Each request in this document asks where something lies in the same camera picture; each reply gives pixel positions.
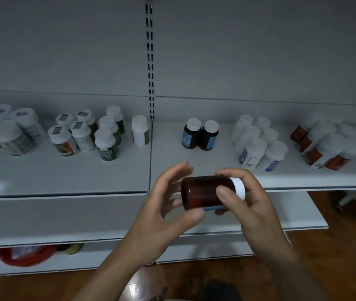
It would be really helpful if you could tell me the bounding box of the person's right forearm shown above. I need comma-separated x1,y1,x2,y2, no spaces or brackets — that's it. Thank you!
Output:
259,239,332,301

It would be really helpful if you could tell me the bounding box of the red plastic bag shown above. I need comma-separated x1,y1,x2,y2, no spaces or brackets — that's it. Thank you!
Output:
0,244,61,268

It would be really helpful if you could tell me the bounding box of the person's right hand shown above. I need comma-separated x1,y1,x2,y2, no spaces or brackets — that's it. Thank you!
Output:
214,167,289,253

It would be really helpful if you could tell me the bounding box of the white metal shelf board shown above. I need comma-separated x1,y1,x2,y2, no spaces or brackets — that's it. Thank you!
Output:
149,121,356,193
0,120,152,202

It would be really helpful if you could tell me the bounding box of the white bottle with sticker cap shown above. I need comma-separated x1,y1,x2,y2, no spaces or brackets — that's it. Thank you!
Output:
47,125,80,157
70,120,96,152
55,113,75,129
76,109,99,134

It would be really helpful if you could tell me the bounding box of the red-label bottle with white cap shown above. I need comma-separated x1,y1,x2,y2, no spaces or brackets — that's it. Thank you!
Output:
290,112,323,144
296,121,337,154
323,136,356,172
303,133,346,169

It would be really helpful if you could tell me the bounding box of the brown bottle with white cap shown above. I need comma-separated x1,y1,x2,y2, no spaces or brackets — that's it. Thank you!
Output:
181,175,247,212

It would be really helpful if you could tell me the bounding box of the white base shelf board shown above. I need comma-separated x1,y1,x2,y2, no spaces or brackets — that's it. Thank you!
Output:
0,230,292,277

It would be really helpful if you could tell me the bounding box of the slotted metal shelf upright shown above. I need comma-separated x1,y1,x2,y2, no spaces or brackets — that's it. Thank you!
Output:
144,0,156,122

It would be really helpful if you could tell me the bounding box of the person's left forearm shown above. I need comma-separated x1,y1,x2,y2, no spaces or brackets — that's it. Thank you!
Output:
71,240,157,301

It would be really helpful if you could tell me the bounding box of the green bottle with white cap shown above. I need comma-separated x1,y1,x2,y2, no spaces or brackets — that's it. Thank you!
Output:
94,128,120,162
105,105,126,135
98,115,122,146

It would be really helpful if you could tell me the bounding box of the person's clothing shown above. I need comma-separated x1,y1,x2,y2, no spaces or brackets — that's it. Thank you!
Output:
120,265,244,301

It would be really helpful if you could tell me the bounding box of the person's left hand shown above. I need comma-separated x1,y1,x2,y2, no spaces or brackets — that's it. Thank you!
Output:
125,161,205,263

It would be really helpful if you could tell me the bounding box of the brown bottle with blue label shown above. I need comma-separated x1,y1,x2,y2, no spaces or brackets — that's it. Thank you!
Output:
198,120,220,151
182,118,202,150

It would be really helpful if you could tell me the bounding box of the group of white blue-label bottles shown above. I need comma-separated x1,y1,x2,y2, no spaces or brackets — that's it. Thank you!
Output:
231,114,289,172

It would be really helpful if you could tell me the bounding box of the wide white shelf board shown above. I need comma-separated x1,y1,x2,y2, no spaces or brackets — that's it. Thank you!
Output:
0,190,329,250

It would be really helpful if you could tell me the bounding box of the plain white bottle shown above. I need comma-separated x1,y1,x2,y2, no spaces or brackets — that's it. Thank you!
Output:
131,115,150,147

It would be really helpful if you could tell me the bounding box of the yellow green packet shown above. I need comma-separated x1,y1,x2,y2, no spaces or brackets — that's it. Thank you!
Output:
57,243,85,256

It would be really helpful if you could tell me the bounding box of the small white capped bottle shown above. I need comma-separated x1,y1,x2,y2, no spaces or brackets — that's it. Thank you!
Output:
336,123,356,138

